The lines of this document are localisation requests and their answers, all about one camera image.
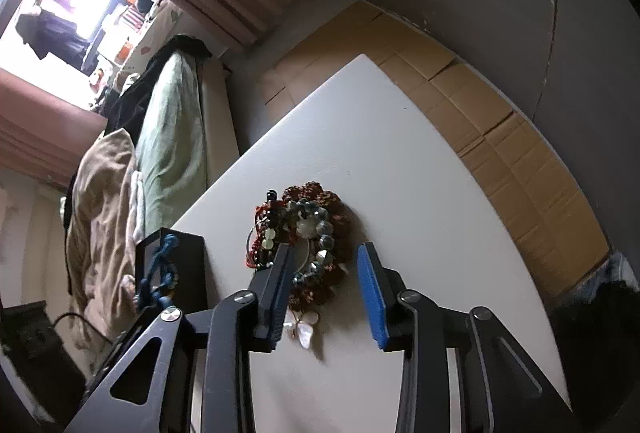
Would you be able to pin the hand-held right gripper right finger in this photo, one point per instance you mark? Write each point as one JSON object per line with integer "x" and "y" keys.
{"x": 372, "y": 298}

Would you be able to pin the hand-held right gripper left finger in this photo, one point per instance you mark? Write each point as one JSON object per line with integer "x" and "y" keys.
{"x": 275, "y": 298}

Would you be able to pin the white butterfly pendant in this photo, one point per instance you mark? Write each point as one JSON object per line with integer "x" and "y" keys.
{"x": 305, "y": 333}

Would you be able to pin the black jewelry box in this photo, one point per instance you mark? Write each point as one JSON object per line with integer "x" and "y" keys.
{"x": 187, "y": 273}

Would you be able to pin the beige blanket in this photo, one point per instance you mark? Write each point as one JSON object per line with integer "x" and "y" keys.
{"x": 100, "y": 213}

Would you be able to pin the bed with green sheet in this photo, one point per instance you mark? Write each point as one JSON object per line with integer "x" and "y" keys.
{"x": 170, "y": 138}

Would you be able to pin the cardboard floor sheets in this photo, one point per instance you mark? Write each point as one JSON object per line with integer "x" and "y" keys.
{"x": 500, "y": 138}

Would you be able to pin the dark cloth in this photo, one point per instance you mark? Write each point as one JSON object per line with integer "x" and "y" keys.
{"x": 600, "y": 308}

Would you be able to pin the black clothing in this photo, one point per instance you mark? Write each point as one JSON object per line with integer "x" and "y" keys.
{"x": 130, "y": 103}

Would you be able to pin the dark hanging clothes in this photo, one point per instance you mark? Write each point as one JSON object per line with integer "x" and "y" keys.
{"x": 50, "y": 35}

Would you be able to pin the red striped box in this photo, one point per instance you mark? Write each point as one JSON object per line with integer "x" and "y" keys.
{"x": 134, "y": 17}

